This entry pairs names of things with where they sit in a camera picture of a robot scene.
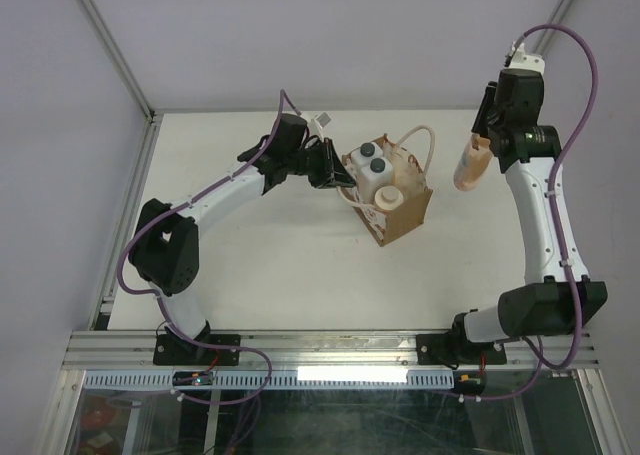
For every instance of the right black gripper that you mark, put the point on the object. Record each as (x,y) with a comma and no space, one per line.
(480,124)

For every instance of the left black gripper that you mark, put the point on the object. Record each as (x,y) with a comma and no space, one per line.
(333,173)

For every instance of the peach pink-capped bottle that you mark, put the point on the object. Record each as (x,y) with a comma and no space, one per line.
(473,163)

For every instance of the brown canvas bag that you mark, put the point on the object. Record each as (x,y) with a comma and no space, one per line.
(410,177)

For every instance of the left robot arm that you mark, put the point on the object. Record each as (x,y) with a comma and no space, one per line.
(165,247)

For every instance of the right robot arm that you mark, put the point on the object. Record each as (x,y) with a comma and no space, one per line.
(558,296)

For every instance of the white bottle grey cap rear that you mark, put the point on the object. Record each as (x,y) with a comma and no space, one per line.
(368,154)

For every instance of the white bottle grey cap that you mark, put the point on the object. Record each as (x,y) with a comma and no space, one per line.
(368,154)
(377,174)

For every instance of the white bottle grey cap front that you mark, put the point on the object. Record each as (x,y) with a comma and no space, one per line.
(377,174)

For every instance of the cream wide-cap bottle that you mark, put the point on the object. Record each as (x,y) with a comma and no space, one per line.
(388,198)

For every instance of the black orange connector box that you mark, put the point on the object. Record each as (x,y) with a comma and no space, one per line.
(469,384)

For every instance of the small green-lit circuit board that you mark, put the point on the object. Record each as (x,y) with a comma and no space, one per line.
(193,379)

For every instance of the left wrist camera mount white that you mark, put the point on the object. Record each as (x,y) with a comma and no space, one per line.
(316,125)

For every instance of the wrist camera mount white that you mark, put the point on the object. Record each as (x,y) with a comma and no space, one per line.
(519,58)
(316,125)

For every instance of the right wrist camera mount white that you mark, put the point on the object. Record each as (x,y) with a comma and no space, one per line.
(519,58)

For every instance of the right aluminium frame post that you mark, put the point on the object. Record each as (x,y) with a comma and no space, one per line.
(540,38)

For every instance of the aluminium frame post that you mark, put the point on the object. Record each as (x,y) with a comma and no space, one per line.
(116,57)
(540,38)

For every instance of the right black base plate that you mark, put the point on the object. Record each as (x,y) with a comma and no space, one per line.
(452,351)

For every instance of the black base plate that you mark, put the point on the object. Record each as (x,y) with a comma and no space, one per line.
(452,351)
(195,350)

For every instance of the white slotted cable duct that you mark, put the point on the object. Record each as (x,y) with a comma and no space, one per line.
(302,378)

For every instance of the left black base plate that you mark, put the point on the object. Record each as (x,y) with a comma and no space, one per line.
(195,350)

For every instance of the left aluminium frame post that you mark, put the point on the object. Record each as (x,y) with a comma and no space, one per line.
(116,57)

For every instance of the aluminium front rail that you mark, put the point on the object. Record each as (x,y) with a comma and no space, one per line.
(288,349)

